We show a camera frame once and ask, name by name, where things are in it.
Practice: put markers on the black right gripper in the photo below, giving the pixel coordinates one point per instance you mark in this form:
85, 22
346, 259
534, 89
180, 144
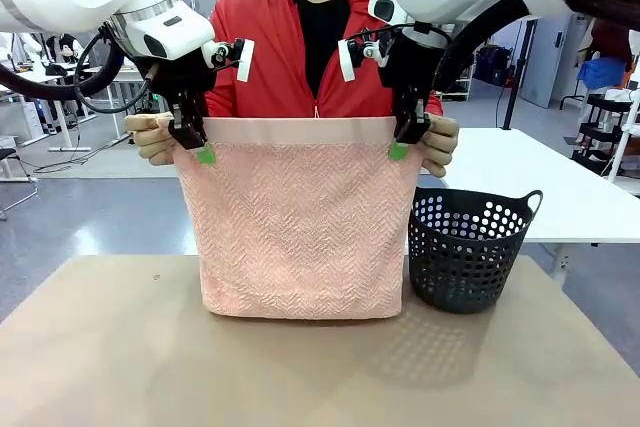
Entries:
410, 67

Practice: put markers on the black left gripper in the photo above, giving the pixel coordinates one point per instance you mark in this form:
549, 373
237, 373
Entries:
180, 79

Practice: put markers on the pink woven towel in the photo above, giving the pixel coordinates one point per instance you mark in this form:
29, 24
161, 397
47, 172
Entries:
300, 222

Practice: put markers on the dark perforated plastic basket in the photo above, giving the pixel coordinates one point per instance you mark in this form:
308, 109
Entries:
465, 272

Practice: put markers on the person's left hand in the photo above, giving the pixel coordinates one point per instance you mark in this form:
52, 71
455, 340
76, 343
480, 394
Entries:
442, 142

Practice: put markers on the person's right hand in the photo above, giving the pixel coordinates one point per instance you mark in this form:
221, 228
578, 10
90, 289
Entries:
150, 139

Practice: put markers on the wooden shoe rack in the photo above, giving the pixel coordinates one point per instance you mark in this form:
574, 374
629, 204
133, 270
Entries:
457, 82

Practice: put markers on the black suitcase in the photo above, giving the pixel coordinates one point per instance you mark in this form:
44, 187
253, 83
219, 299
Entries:
492, 66

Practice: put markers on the person in red jacket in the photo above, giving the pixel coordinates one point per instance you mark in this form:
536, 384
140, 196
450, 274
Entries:
265, 47

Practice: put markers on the long white office desk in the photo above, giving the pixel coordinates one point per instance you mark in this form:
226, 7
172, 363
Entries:
56, 127

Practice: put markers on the seated person in varsity jacket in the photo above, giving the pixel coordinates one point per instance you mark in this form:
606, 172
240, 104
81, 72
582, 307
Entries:
65, 47

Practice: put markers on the black office chair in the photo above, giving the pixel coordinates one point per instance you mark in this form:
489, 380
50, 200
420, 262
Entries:
15, 157

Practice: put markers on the large white table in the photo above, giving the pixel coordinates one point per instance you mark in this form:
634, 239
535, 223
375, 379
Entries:
575, 197

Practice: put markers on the black utility cart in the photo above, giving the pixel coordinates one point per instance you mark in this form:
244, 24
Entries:
600, 132

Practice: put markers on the blue hanging cloth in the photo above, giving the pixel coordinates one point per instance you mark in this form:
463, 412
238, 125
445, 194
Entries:
602, 72

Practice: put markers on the maroon hanging garment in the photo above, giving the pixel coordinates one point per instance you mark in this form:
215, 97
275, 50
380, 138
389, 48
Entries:
612, 42

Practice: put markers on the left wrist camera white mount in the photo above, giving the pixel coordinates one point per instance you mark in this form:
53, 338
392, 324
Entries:
245, 61

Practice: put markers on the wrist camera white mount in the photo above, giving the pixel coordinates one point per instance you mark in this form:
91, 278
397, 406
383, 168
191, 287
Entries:
347, 62
245, 61

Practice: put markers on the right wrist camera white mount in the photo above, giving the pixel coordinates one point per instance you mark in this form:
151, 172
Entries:
347, 62

